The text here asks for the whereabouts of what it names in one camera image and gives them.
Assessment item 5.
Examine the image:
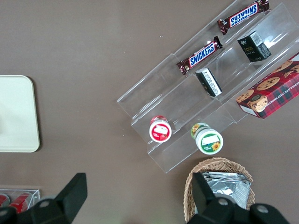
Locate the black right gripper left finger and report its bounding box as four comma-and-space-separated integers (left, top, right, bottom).
0, 172, 88, 224

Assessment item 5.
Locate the red plaid cookie box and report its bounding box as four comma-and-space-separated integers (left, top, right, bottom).
235, 52, 299, 120

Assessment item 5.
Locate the red cola bottle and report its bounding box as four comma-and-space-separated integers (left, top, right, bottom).
0, 194, 10, 208
8, 192, 31, 209

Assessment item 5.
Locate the green lid yogurt cup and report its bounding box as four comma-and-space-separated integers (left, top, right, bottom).
191, 122, 224, 155

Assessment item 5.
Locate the cream rectangular tray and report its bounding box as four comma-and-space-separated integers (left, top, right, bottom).
0, 75, 41, 153

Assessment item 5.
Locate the small black box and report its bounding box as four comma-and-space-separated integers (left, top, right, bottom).
194, 68, 223, 98
237, 30, 272, 63

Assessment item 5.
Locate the clear acrylic bottle rack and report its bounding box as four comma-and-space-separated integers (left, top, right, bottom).
0, 188, 41, 210

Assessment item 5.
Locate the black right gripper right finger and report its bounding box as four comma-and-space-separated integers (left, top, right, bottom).
186, 172, 289, 224

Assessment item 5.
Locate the clear acrylic stepped shelf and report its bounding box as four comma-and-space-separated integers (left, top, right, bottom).
116, 1, 299, 175

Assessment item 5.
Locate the Snickers chocolate bar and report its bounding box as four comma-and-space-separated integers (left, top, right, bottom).
176, 35, 223, 76
217, 0, 270, 36

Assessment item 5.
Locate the aluminium foil tray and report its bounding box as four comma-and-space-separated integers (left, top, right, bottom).
200, 171, 252, 210

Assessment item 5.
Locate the red lid yogurt cup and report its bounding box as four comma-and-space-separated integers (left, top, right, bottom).
149, 114, 173, 143

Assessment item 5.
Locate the light wicker basket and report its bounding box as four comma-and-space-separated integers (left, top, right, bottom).
183, 157, 256, 224

